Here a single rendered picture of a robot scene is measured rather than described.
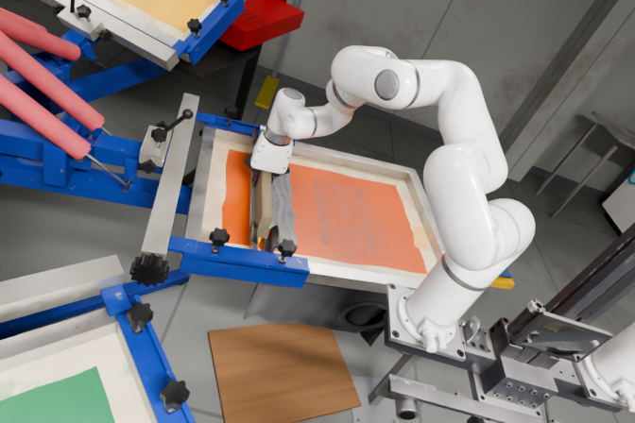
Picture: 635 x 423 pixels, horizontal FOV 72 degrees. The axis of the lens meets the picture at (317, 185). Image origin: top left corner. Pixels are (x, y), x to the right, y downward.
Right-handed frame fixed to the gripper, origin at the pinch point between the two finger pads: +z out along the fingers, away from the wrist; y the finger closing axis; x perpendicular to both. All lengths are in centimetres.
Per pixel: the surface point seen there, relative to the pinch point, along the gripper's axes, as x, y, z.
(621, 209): 169, 364, 81
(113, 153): -3.6, -39.1, -1.3
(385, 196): 12.0, 45.2, 5.9
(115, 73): 55, -52, 9
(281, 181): 7.6, 7.5, 5.3
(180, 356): 1, -7, 102
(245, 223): -12.7, -3.2, 5.9
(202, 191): -7.0, -15.8, 2.5
